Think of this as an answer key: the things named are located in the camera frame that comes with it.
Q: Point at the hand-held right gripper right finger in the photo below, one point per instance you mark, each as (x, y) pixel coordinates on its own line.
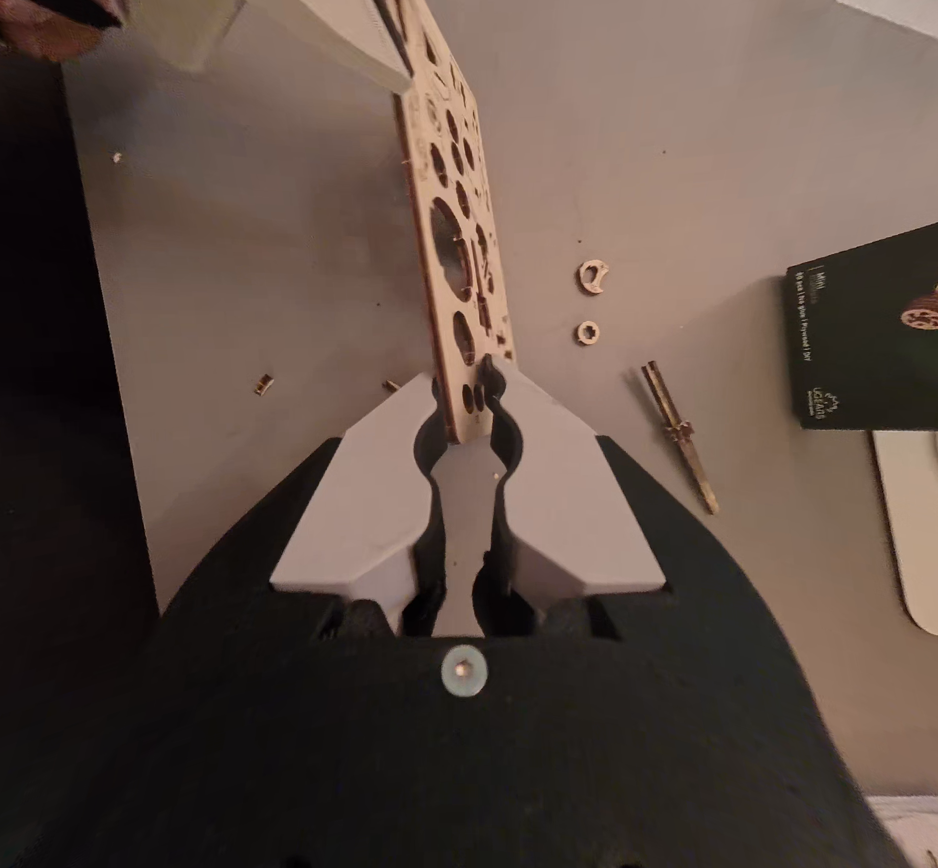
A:
(579, 516)

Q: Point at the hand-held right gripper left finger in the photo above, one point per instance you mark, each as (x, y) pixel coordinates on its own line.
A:
(366, 509)

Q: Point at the wooden parts sheet round holes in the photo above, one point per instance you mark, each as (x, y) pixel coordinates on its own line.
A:
(453, 369)

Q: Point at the dark model kit box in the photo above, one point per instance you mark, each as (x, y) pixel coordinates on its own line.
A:
(857, 340)

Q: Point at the tiny curved wooden chip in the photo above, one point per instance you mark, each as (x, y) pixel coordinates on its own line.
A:
(264, 384)

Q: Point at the wooden crescent part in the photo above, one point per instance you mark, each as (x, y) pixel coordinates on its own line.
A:
(586, 281)

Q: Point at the person's black clothing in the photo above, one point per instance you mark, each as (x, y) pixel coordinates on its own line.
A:
(44, 443)

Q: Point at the long wooden frame strip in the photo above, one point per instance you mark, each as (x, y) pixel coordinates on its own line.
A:
(678, 435)

